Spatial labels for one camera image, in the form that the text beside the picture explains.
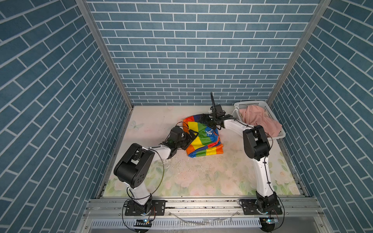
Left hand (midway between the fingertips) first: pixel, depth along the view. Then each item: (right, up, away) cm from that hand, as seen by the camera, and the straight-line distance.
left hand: (196, 137), depth 91 cm
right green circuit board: (+35, -40, -19) cm, 57 cm away
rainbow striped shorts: (+7, -5, +5) cm, 10 cm away
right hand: (+3, +11, +12) cm, 17 cm away
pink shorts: (+42, +14, +11) cm, 45 cm away
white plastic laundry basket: (+29, +14, +13) cm, 35 cm away
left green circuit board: (-27, -41, -19) cm, 53 cm away
